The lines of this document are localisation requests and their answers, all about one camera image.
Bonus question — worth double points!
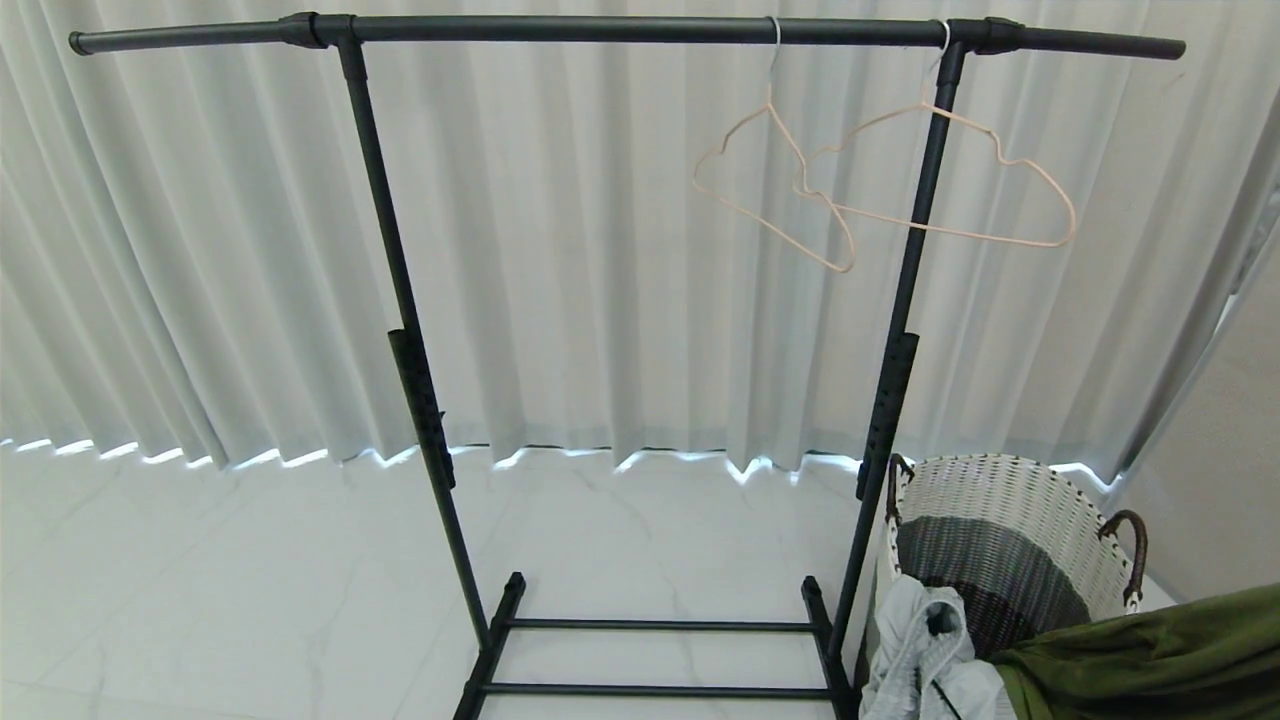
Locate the white curtain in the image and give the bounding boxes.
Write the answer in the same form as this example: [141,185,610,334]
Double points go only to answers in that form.
[0,0,1280,483]

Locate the white laundry basket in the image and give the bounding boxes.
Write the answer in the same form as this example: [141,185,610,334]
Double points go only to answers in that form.
[880,452,1151,663]

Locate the pale grey shorts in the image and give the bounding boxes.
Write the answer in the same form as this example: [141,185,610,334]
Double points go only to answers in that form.
[860,573,1021,720]

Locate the green long-sleeved shirt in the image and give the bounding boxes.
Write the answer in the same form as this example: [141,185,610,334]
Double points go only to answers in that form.
[990,583,1280,720]

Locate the black clothes rack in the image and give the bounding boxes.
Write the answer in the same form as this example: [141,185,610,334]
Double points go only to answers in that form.
[68,12,1188,720]

